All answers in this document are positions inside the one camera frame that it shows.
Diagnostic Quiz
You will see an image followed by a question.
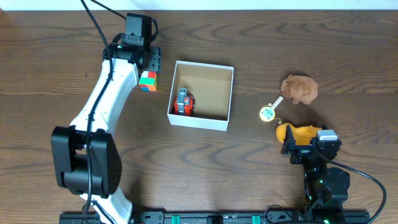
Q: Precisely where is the red toy truck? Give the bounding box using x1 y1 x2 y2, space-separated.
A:
174 88 195 116

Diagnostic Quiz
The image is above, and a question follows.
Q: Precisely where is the white open cardboard box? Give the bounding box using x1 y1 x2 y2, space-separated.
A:
167 61 234 131

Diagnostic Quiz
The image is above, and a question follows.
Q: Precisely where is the black mounting rail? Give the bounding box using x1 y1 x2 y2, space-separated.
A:
58 210 371 224

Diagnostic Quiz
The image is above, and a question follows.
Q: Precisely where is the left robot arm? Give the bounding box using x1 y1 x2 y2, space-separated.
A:
50 13 161 223

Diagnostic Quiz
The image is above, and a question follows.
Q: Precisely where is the multicoloured puzzle cube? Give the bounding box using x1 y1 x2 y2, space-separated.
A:
139 71 158 91

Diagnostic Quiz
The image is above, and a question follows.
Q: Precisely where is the round wooden rattle toy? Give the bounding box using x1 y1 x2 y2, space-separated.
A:
259 96 284 124

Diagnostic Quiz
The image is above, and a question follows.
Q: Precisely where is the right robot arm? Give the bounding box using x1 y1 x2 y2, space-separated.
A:
281 126 350 216

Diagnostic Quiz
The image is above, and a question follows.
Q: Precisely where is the brown plush toy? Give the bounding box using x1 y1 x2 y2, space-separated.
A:
280 74 318 105

